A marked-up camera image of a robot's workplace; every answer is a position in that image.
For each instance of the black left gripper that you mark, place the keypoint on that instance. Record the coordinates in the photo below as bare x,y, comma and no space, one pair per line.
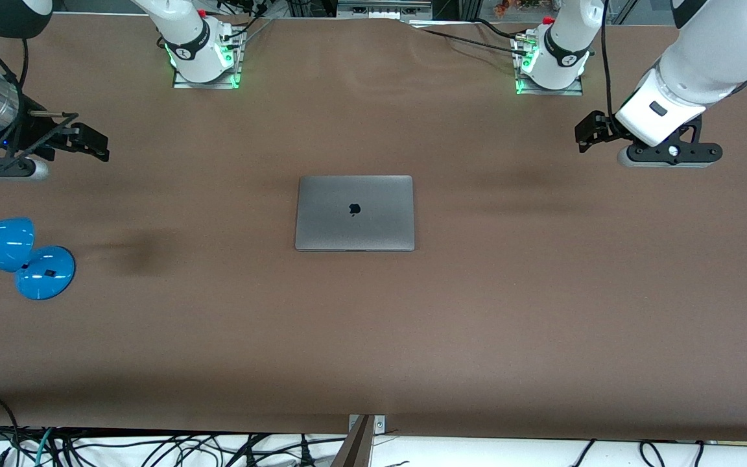
594,129

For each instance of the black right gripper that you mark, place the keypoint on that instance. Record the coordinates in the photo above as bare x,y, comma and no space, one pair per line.
31,134

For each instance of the grey laptop computer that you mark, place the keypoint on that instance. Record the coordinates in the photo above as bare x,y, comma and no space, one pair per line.
354,224

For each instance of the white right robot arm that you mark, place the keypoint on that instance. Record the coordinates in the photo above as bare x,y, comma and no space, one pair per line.
185,26

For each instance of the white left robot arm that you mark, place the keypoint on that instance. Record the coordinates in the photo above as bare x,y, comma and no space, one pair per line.
704,52

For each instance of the blue desk lamp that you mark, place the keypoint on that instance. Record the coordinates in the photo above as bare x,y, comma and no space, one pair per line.
43,272

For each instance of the small orange object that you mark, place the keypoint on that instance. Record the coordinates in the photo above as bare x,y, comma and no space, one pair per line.
506,6

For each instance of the grey power box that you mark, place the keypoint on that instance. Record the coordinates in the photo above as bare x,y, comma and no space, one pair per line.
383,10

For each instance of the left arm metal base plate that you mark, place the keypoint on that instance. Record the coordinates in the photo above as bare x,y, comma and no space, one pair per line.
548,92

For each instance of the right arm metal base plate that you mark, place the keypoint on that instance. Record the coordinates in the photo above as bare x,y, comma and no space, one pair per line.
205,85

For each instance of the metal table edge bracket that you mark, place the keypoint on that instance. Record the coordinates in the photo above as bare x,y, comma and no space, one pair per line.
360,447

